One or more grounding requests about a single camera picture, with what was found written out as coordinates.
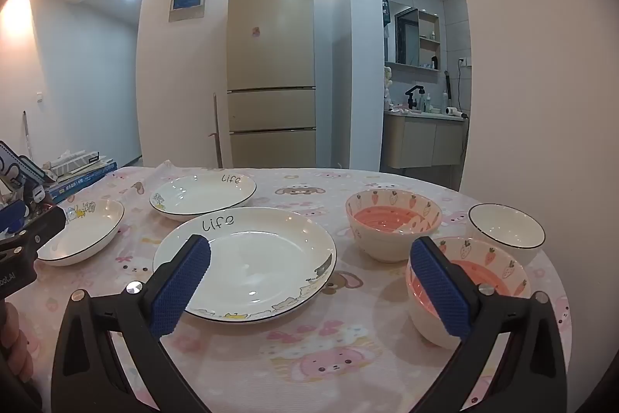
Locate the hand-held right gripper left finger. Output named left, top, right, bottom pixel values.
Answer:
left=51, top=234, right=212, bottom=413

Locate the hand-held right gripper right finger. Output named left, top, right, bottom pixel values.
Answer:
left=409, top=236, right=568, bottom=413

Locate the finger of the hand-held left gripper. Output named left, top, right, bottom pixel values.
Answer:
left=10, top=206, right=67, bottom=258
left=0, top=199, right=30, bottom=237

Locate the white cartoon rim plate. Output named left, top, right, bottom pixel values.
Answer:
left=36, top=199, right=125, bottom=267

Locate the pink carrot print bowl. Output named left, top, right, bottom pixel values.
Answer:
left=405, top=236, right=532, bottom=351
left=345, top=189, right=443, bottom=263

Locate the large white lettered plate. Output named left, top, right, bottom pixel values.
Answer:
left=153, top=206, right=337, bottom=324

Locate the white black rimmed bowl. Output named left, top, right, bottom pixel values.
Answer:
left=467, top=203, right=546, bottom=266

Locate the small white lettered plate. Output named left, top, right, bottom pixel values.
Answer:
left=148, top=173, right=257, bottom=221

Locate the person's left hand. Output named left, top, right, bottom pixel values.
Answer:
left=0, top=302, right=34, bottom=386

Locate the blue white pencil case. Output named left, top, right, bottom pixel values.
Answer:
left=0, top=141, right=49, bottom=196

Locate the white striped box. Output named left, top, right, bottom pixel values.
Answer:
left=41, top=149, right=100, bottom=179

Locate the pink cartoon printed tablecloth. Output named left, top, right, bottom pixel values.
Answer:
left=0, top=164, right=574, bottom=413

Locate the beige vanity cabinet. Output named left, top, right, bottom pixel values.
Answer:
left=384, top=110, right=469, bottom=169

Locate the beige three door fridge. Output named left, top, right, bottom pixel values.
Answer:
left=226, top=0, right=317, bottom=169

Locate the mirror wall cabinet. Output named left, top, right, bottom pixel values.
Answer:
left=394, top=0, right=442, bottom=71

